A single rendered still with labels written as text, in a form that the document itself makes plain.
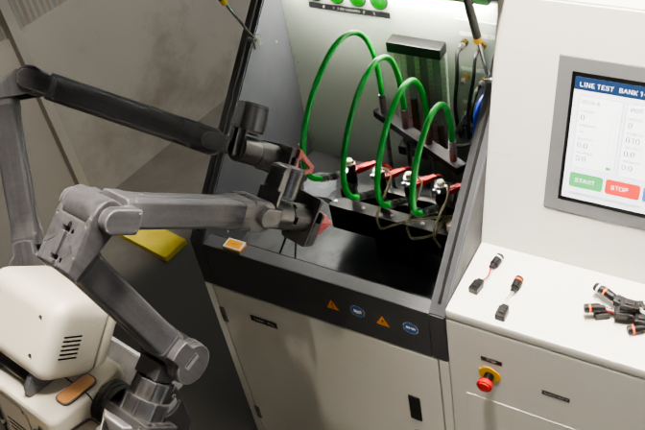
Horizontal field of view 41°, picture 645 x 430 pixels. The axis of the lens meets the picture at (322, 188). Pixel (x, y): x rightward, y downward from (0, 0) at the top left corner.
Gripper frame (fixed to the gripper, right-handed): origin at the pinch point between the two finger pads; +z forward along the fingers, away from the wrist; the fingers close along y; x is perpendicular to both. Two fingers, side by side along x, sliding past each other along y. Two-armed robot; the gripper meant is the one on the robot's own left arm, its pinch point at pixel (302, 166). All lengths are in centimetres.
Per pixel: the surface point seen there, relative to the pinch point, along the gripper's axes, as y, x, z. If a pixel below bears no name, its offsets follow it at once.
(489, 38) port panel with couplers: -18, -40, 30
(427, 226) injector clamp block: -13.0, 5.5, 32.6
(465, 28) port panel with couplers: -12, -42, 27
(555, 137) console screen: -44, -20, 25
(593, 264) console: -51, 4, 44
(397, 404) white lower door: -7, 52, 49
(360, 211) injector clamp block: 3.6, 6.6, 26.5
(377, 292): -13.7, 23.0, 20.3
